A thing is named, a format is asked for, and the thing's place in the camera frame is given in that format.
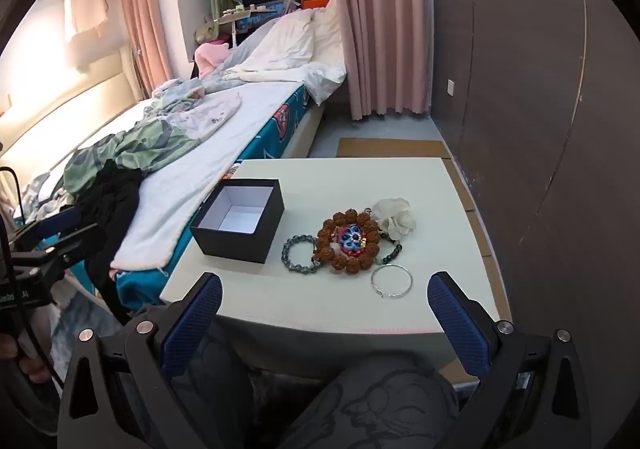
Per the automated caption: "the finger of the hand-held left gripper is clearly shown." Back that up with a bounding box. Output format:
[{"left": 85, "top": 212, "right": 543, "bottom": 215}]
[
  {"left": 10, "top": 224, "right": 107, "bottom": 266},
  {"left": 15, "top": 205, "right": 83, "bottom": 242}
]

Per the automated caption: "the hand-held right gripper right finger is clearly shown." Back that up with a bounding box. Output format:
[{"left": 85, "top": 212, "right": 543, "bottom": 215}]
[{"left": 426, "top": 271, "right": 593, "bottom": 449}]

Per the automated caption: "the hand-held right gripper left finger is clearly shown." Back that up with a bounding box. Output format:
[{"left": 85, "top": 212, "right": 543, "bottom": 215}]
[{"left": 57, "top": 271, "right": 226, "bottom": 449}]

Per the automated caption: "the black gift box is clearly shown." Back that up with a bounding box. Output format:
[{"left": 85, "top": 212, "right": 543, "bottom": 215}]
[{"left": 190, "top": 179, "right": 286, "bottom": 265}]

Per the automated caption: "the silver bangle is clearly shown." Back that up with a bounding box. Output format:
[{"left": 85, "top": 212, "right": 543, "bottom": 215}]
[{"left": 371, "top": 265, "right": 414, "bottom": 299}]

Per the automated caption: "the dark green bead bracelet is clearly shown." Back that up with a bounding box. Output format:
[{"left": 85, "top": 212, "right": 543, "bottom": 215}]
[{"left": 365, "top": 206, "right": 405, "bottom": 266}]

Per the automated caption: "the grey bead bracelet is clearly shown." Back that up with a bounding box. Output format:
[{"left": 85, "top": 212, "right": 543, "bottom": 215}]
[{"left": 282, "top": 235, "right": 321, "bottom": 274}]

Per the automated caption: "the white fabric flower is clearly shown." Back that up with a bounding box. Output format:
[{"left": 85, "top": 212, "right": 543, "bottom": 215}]
[{"left": 372, "top": 198, "right": 417, "bottom": 241}]

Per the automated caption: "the blue and red flower ornament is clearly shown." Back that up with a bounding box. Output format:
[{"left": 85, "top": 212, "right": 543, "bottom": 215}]
[{"left": 339, "top": 225, "right": 368, "bottom": 256}]

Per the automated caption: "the pile of colourful bracelets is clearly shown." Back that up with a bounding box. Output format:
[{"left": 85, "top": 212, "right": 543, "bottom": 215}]
[{"left": 312, "top": 210, "right": 382, "bottom": 275}]

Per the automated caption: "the person's left hand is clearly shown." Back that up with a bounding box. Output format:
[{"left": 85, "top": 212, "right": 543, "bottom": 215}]
[{"left": 0, "top": 331, "right": 53, "bottom": 382}]

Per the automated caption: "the black garment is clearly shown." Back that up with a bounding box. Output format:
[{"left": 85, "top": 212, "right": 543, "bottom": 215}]
[{"left": 75, "top": 160, "right": 147, "bottom": 326}]

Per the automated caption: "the person's left leg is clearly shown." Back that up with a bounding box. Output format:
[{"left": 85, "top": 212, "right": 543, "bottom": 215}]
[{"left": 172, "top": 329, "right": 257, "bottom": 449}]

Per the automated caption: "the person's leg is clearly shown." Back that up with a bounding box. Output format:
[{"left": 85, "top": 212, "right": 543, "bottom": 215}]
[
  {"left": 172, "top": 329, "right": 257, "bottom": 449},
  {"left": 272, "top": 354, "right": 462, "bottom": 449}
]

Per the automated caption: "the person's right leg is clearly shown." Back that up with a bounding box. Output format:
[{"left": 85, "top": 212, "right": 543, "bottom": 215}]
[{"left": 272, "top": 354, "right": 462, "bottom": 449}]

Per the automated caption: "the cream padded headboard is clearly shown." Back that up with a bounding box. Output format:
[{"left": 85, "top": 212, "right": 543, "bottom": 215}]
[{"left": 0, "top": 44, "right": 142, "bottom": 166}]

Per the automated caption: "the bed with white sheets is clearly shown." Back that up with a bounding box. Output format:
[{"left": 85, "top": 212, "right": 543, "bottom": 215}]
[{"left": 112, "top": 84, "right": 306, "bottom": 272}]

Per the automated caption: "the large brown cardboard sheet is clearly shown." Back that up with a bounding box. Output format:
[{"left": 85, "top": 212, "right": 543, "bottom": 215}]
[{"left": 336, "top": 138, "right": 454, "bottom": 160}]

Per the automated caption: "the beige bed base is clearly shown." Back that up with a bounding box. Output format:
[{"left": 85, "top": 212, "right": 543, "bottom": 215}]
[{"left": 285, "top": 96, "right": 332, "bottom": 160}]

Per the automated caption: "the pink plush garment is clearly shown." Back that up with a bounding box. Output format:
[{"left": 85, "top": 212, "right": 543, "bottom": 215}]
[{"left": 192, "top": 41, "right": 231, "bottom": 80}]

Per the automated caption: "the teal printed mattress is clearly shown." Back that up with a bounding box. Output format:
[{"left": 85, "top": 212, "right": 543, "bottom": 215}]
[{"left": 70, "top": 81, "right": 308, "bottom": 325}]

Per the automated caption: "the narrow pink curtain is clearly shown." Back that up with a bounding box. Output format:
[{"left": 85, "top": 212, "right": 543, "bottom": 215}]
[{"left": 117, "top": 0, "right": 189, "bottom": 100}]

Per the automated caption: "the white side table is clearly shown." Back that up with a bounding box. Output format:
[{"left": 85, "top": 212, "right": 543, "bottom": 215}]
[{"left": 212, "top": 4, "right": 266, "bottom": 50}]

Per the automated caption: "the white duvet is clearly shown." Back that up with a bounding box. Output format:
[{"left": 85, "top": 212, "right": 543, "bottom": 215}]
[{"left": 225, "top": 4, "right": 349, "bottom": 106}]

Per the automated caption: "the wide pink curtain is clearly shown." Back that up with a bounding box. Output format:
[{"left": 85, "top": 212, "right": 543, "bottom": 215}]
[{"left": 325, "top": 0, "right": 434, "bottom": 120}]

